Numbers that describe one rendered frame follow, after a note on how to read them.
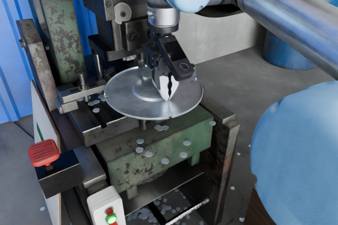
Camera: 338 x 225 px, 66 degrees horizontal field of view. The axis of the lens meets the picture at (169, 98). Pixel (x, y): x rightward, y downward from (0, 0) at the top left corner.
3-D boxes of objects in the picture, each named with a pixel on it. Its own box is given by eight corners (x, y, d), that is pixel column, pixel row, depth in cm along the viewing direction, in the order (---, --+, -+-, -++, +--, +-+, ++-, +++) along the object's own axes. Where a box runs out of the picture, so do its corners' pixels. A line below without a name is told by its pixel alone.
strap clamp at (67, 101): (111, 98, 88) (107, 71, 82) (60, 114, 80) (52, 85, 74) (104, 90, 92) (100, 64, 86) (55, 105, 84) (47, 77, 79)
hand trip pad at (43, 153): (67, 176, 63) (60, 153, 58) (40, 187, 60) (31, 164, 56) (60, 158, 67) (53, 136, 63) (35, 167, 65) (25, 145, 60)
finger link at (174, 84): (167, 90, 77) (167, 61, 72) (178, 99, 73) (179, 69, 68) (158, 93, 76) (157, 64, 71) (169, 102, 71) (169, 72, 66)
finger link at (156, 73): (166, 84, 70) (166, 54, 65) (170, 87, 69) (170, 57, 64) (151, 89, 68) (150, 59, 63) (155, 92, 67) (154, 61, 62)
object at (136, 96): (113, 130, 62) (113, 128, 61) (98, 74, 84) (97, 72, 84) (221, 107, 70) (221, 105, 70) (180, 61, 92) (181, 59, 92)
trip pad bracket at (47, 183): (92, 208, 74) (79, 159, 63) (57, 226, 69) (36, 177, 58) (85, 193, 78) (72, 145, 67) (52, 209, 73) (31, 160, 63)
